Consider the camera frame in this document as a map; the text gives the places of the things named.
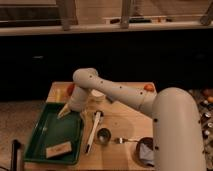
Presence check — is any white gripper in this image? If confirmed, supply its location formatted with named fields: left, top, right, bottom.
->
left=57, top=86, right=90, bottom=122

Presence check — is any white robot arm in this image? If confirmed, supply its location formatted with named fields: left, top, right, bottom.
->
left=67, top=68, right=207, bottom=171

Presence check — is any green plastic tray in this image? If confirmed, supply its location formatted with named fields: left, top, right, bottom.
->
left=24, top=103, right=84, bottom=165

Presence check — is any red bowl with beans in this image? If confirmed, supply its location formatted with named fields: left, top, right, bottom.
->
left=66, top=83, right=75, bottom=96

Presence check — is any white round container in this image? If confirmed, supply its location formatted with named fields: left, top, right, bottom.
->
left=91, top=90, right=105, bottom=102

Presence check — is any wooden block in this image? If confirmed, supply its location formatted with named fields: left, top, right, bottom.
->
left=46, top=141, right=72, bottom=158

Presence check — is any silver fork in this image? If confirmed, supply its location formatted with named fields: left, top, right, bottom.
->
left=112, top=137, right=139, bottom=144

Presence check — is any dark bowl with cloth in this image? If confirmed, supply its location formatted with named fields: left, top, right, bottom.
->
left=135, top=137, right=154, bottom=167

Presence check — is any orange fruit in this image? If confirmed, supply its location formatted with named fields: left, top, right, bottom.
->
left=207, top=96, right=213, bottom=103

